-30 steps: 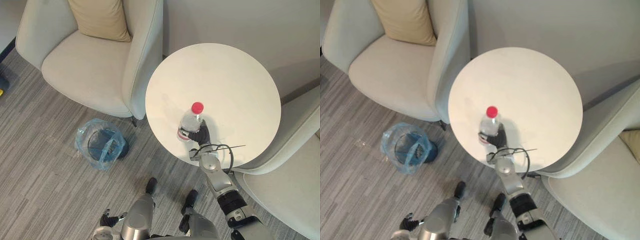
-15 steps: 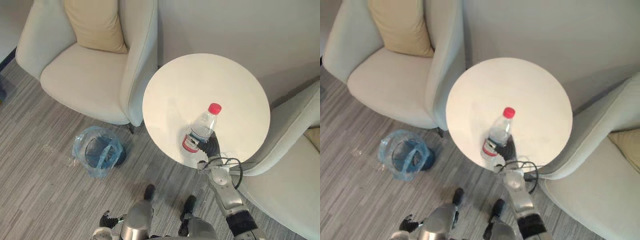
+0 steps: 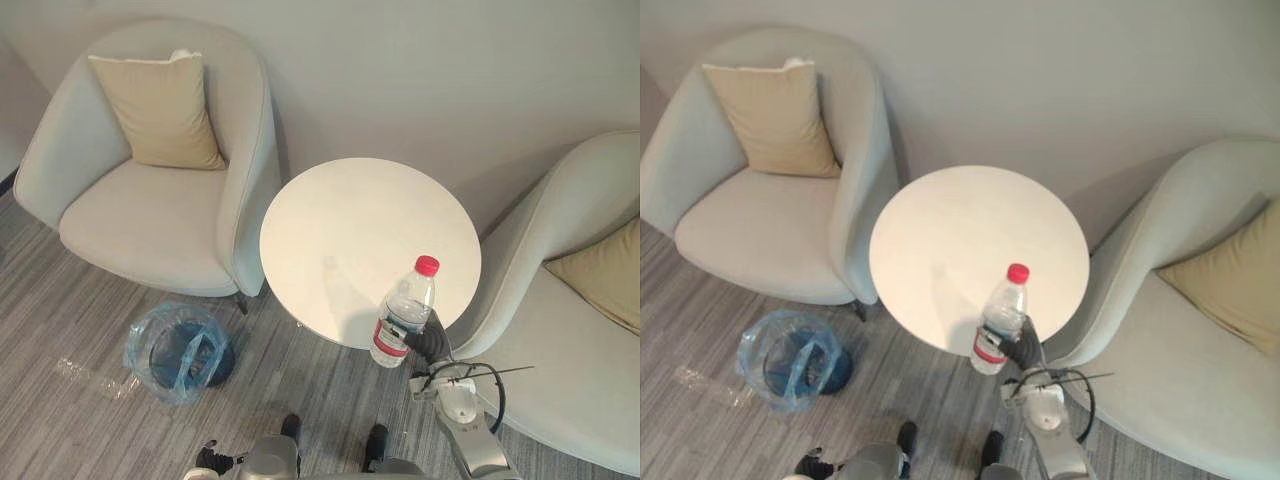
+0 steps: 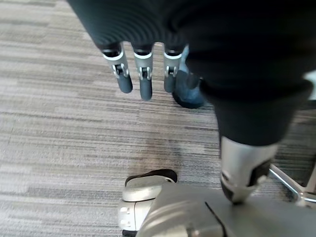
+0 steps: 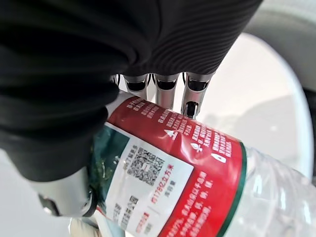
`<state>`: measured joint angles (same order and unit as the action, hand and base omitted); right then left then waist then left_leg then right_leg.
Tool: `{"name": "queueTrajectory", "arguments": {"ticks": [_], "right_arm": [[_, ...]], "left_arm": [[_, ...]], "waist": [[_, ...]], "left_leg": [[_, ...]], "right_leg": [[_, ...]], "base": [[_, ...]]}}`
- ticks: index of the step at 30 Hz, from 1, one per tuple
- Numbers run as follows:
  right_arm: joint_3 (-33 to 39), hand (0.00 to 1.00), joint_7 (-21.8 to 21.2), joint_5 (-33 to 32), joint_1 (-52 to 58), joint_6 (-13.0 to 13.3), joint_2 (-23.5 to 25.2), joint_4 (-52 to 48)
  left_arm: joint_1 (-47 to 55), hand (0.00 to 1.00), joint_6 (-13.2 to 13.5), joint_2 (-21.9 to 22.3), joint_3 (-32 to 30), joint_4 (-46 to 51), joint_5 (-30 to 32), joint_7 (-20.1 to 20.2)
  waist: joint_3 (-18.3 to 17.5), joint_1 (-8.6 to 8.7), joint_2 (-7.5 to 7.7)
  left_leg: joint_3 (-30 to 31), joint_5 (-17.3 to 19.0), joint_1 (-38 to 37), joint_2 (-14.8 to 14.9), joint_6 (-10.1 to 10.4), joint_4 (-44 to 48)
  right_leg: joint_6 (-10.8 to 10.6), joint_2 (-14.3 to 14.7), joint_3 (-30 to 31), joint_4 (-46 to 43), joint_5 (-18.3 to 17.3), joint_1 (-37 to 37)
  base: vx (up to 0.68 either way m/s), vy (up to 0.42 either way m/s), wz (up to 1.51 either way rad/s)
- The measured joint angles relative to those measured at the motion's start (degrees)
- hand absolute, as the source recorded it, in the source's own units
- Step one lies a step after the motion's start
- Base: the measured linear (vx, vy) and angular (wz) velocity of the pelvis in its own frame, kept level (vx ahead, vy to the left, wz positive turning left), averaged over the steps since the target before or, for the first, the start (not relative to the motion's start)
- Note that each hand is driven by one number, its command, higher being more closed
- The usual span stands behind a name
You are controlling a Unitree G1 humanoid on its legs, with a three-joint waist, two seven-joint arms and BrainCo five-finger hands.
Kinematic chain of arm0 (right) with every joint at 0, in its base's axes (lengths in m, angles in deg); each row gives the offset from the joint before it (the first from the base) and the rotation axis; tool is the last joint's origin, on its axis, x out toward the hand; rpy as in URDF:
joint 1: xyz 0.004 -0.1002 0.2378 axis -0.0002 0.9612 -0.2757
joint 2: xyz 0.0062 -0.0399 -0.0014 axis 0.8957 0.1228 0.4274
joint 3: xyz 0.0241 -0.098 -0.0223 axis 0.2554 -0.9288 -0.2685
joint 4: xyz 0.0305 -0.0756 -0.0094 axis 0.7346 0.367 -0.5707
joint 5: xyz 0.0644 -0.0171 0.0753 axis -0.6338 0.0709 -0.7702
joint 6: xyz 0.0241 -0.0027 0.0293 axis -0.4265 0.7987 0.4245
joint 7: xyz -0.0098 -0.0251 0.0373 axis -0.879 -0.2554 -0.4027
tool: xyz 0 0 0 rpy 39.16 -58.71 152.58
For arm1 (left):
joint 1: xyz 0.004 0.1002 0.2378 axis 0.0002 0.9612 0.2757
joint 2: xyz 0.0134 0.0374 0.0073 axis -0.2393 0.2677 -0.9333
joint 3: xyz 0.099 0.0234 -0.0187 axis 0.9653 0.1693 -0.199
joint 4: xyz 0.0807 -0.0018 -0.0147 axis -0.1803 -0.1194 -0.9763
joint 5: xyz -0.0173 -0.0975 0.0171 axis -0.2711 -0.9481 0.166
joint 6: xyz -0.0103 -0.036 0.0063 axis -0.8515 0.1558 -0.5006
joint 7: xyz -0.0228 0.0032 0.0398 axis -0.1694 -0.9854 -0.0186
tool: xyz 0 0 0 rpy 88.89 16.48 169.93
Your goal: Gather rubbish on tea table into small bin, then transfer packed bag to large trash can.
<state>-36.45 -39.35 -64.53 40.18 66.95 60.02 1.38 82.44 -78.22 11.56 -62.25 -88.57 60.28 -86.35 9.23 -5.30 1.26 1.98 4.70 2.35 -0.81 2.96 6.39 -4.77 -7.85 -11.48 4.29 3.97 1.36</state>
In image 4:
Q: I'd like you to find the chrome chair base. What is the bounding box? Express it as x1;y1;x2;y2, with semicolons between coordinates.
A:
269;163;316;208

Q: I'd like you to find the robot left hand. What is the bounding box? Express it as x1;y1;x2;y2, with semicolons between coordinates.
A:
66;0;316;205

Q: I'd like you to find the white furniture piece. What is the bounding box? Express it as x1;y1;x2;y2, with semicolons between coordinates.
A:
304;71;316;100

